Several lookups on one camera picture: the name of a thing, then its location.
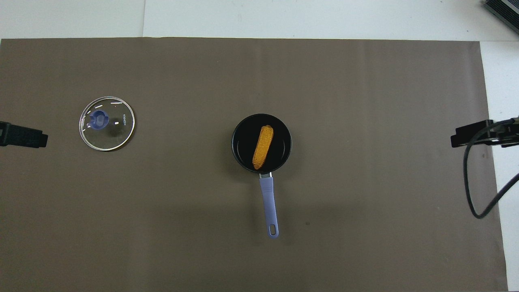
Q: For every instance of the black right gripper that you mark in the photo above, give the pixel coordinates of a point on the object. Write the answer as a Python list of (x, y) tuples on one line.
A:
[(509, 136)]

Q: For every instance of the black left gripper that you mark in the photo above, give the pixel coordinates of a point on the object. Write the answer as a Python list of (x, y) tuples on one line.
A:
[(4, 134)]

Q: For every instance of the glass lid purple knob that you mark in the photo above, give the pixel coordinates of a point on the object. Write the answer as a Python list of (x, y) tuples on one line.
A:
[(109, 136)]

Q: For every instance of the yellow corn cob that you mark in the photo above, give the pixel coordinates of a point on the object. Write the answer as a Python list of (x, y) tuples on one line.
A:
[(262, 148)]

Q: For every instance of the dark ribbed device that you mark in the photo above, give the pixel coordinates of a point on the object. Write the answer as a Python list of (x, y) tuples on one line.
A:
[(505, 10)]

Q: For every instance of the brown table mat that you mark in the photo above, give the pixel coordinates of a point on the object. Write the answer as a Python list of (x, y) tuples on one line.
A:
[(162, 223)]

